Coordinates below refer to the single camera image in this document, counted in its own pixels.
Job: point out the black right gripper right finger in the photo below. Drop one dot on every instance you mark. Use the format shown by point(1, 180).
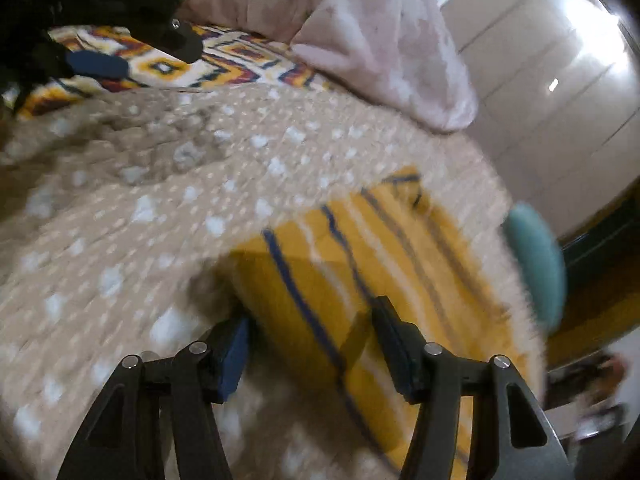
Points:
point(511, 437)

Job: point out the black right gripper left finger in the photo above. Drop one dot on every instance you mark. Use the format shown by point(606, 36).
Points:
point(148, 410)

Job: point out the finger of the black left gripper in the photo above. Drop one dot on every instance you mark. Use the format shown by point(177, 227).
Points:
point(176, 38)
point(97, 65)

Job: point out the yellow striped knit sweater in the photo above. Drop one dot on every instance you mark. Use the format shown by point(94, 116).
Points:
point(311, 282)

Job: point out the beige dotted quilted bedspread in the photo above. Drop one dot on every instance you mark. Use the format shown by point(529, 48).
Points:
point(117, 212)

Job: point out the teal pillow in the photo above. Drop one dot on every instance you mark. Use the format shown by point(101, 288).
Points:
point(541, 263)

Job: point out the pink floral duvet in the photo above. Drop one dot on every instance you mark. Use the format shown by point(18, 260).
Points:
point(398, 53)

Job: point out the beige wardrobe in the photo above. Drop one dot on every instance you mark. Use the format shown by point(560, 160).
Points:
point(558, 86)

